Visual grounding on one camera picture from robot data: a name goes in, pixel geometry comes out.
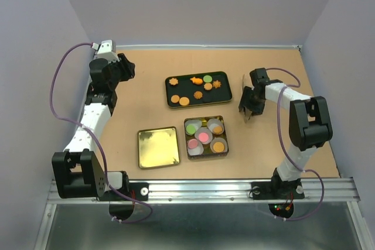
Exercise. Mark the white paper cup bottom-right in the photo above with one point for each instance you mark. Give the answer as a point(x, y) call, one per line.
point(219, 140)

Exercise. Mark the white paper cup top-left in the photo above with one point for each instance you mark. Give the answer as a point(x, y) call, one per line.
point(196, 122)

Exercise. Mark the black cookie tray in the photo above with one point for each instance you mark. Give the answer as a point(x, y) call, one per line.
point(186, 88)

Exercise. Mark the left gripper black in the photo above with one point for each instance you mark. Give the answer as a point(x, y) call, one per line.
point(127, 67)

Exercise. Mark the orange star cookie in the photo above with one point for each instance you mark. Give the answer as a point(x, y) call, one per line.
point(216, 84)

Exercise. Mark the orange swirl cookie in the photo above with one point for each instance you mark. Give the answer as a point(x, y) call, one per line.
point(198, 95)

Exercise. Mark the orange round cookie packed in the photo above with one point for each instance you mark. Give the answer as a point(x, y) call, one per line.
point(217, 130)

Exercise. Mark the white paper cup centre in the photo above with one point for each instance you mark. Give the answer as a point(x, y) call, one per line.
point(206, 130)

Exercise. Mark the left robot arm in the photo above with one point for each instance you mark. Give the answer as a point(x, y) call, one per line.
point(77, 170)

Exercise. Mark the white paper cup top-right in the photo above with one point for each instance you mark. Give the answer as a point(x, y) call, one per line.
point(213, 123)

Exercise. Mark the aluminium front rail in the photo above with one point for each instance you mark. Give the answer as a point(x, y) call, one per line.
point(239, 191)

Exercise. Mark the pink round cookie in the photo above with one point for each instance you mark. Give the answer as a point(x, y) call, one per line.
point(203, 137)

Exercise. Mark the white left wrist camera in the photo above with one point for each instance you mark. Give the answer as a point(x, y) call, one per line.
point(105, 50)

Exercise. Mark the green cookie lower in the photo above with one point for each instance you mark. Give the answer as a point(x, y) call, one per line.
point(207, 79)

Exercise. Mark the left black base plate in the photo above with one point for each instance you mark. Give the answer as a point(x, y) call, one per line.
point(135, 190)

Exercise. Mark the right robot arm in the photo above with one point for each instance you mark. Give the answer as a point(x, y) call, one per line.
point(309, 128)

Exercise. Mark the metal tongs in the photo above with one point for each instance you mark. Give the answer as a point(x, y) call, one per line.
point(245, 86)

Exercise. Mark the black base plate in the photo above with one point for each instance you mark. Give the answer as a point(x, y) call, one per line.
point(135, 190)
point(271, 190)

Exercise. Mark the orange flower cookie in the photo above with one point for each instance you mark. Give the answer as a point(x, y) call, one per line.
point(173, 81)

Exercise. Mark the orange bear cookie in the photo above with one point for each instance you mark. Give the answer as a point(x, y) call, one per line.
point(196, 80)

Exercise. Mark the orange round cookie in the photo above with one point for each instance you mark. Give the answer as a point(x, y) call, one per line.
point(184, 101)
point(175, 99)
point(218, 147)
point(208, 86)

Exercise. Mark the gold cookie tin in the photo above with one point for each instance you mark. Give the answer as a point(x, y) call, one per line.
point(207, 154)

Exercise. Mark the green round cookie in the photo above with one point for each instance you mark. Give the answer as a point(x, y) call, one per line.
point(190, 129)

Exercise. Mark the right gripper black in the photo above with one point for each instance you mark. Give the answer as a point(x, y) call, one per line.
point(257, 109)

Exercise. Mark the white paper cup bottom-left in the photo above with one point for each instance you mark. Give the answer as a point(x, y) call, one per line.
point(196, 151)

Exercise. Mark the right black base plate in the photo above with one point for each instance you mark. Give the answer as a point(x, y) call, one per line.
point(271, 190)

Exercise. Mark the gold tin lid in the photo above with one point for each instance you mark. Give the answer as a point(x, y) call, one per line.
point(158, 148)

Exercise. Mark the orange round cookie bottom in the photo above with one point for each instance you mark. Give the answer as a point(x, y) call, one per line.
point(184, 101)

